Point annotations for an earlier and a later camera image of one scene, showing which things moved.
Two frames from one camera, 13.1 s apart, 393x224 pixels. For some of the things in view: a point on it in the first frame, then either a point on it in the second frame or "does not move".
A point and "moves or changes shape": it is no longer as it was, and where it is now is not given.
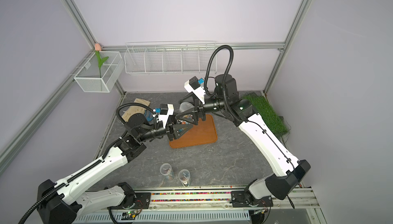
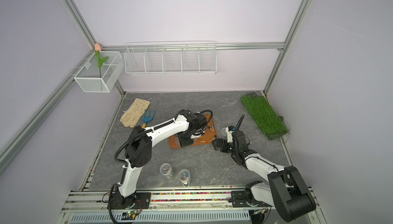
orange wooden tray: x=205 y=132 does not move
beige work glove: x=131 y=110 does not move
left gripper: x=172 y=130 to x=183 y=143
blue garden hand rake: x=148 y=115 does not move
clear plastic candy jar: x=187 y=119 moves or changes shape
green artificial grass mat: x=263 y=108 does not move
